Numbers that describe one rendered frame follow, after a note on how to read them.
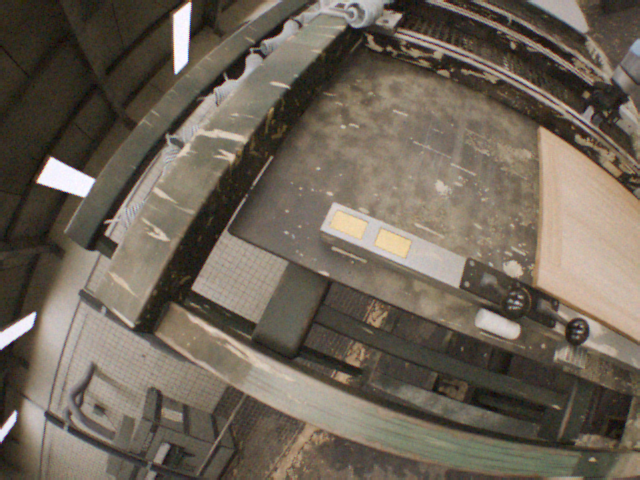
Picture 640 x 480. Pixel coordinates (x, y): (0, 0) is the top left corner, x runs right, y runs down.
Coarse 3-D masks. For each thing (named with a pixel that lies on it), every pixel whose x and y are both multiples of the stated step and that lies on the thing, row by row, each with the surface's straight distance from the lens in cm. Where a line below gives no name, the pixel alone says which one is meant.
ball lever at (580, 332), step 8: (544, 304) 50; (544, 312) 50; (552, 312) 48; (560, 320) 45; (576, 320) 42; (584, 320) 42; (568, 328) 42; (576, 328) 41; (584, 328) 41; (568, 336) 42; (576, 336) 41; (584, 336) 42; (576, 344) 42
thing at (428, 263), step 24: (360, 216) 42; (336, 240) 42; (360, 240) 41; (384, 264) 43; (408, 264) 41; (432, 264) 42; (456, 264) 44; (456, 288) 43; (576, 312) 59; (552, 336) 58; (600, 336) 65; (624, 360) 74
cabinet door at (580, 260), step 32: (544, 160) 73; (576, 160) 85; (544, 192) 66; (576, 192) 76; (608, 192) 91; (544, 224) 61; (576, 224) 70; (608, 224) 82; (544, 256) 58; (576, 256) 66; (608, 256) 77; (544, 288) 56; (576, 288) 63; (608, 288) 74; (608, 320) 72
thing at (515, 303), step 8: (480, 280) 43; (488, 280) 43; (496, 280) 44; (488, 288) 44; (496, 288) 40; (512, 288) 35; (520, 288) 35; (504, 296) 34; (512, 296) 34; (520, 296) 34; (528, 296) 35; (504, 304) 34; (512, 304) 34; (520, 304) 34; (528, 304) 34; (504, 312) 35; (512, 312) 34; (520, 312) 34
